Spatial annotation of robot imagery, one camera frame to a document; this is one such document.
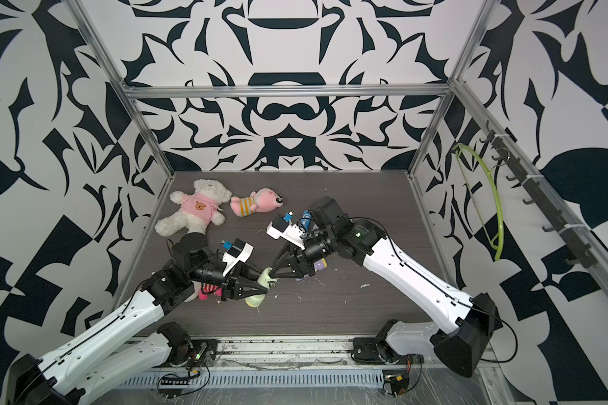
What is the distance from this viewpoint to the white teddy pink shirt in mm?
923

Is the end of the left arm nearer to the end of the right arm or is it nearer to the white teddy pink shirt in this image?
the end of the right arm

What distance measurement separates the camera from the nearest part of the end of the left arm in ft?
1.91

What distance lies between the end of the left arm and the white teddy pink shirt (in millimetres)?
435
